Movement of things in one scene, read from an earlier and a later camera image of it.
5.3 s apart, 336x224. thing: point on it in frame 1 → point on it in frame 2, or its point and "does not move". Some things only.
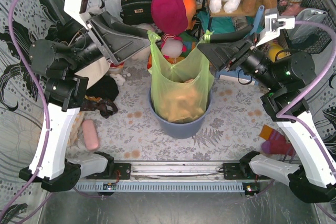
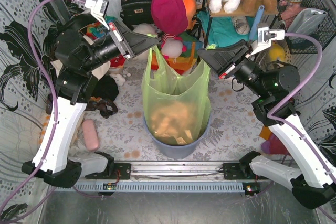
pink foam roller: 91,134 does not move
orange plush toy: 190,7 does not move
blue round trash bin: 185,130 → 176,151
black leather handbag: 135,10 does not move
